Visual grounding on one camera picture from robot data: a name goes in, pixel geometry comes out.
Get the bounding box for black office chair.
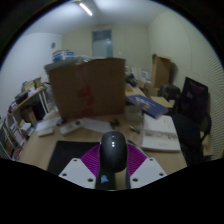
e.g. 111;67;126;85
171;76;213;166

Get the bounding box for ceiling tube light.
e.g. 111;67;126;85
78;2;94;17

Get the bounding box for clear plastic container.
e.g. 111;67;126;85
124;104;144;123

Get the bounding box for pale door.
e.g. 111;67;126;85
91;29;114;59

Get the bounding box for blue and white box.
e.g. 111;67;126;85
51;49;75;62

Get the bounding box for black rectangular mouse pad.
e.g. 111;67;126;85
47;140;101;176

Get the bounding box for large brown cardboard box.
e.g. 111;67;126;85
46;57;127;121

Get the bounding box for white closed book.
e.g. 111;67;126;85
141;114;182;153

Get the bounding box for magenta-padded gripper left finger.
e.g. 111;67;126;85
58;143;101;190

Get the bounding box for white paper sheet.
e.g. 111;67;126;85
79;117;114;134

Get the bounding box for black computer mouse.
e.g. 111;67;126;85
95;130;129;191

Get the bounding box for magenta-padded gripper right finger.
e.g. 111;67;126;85
125;143;168;190

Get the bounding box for cluttered shelf unit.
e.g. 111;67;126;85
0;77;52;162

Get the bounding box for tall open cardboard box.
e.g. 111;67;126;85
151;53;173;88

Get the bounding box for small white flat device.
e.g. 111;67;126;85
37;127;55;138

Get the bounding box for black bag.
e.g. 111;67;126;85
125;73;138;88

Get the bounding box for blue closed book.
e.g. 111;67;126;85
125;94;170;120

